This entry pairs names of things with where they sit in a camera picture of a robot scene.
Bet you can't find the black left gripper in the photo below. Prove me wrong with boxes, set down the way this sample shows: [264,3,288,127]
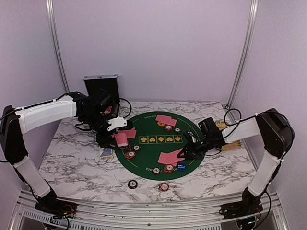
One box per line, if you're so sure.
[81,110,118,149]

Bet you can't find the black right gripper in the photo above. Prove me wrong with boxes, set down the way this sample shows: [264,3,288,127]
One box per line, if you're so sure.
[177,136,216,160]

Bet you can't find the red playing card deck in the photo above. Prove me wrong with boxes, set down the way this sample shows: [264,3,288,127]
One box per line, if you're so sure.
[112,133,128,147]

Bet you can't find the black red triangular dealer button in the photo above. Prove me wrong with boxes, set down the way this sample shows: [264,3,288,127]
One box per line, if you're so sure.
[119,146,132,151]

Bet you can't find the blue small blind button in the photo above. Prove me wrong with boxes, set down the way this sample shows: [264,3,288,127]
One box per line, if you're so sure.
[176,163,187,172]

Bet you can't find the red card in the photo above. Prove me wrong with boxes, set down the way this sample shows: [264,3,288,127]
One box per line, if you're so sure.
[155,115,172,124]
[158,153,177,164]
[165,118,177,127]
[168,149,184,162]
[119,127,135,132]
[125,130,137,139]

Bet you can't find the orange round big blind button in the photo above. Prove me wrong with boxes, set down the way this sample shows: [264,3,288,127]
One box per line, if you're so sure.
[157,121,165,127]

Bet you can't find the red beige 5 chip stack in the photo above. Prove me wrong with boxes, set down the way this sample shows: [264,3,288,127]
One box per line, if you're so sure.
[159,183,169,192]

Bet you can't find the black orange 100 chip stack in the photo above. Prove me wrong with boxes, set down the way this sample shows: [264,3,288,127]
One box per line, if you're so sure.
[128,180,138,189]

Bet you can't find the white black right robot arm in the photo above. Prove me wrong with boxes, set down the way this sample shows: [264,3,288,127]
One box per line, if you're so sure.
[177,108,295,215]

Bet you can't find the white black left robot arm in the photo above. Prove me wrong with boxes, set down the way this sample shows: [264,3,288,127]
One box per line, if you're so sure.
[0,89,127,213]

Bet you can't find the blue gold card box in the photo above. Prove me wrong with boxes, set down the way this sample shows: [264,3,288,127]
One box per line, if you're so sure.
[99,148,113,159]

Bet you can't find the woven bamboo tray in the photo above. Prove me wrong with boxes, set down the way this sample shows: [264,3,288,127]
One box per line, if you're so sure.
[215,121,242,151]

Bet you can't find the round green poker mat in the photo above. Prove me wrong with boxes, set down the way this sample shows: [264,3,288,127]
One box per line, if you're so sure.
[115,111,203,181]

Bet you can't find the aluminium poker chip case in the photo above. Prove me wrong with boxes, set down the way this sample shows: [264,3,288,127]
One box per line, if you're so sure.
[83,74,120,116]

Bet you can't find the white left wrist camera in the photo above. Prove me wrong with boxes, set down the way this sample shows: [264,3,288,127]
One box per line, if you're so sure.
[107,117,127,131]

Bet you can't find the front aluminium rail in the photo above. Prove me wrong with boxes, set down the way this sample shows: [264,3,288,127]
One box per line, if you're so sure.
[8,190,289,230]

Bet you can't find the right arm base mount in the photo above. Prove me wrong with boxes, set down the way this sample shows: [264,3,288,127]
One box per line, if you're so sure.
[219,201,263,219]

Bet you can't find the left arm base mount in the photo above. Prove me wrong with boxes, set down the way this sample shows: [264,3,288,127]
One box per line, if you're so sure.
[35,199,77,219]

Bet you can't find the left aluminium frame post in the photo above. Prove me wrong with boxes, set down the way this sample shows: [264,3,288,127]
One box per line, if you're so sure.
[46,0,70,93]

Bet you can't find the aluminium frame post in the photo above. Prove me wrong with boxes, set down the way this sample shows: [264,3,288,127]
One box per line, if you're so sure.
[46,0,70,93]
[226,0,259,108]

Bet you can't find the right aluminium frame post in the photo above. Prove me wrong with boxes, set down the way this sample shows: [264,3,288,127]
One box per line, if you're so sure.
[226,0,259,108]

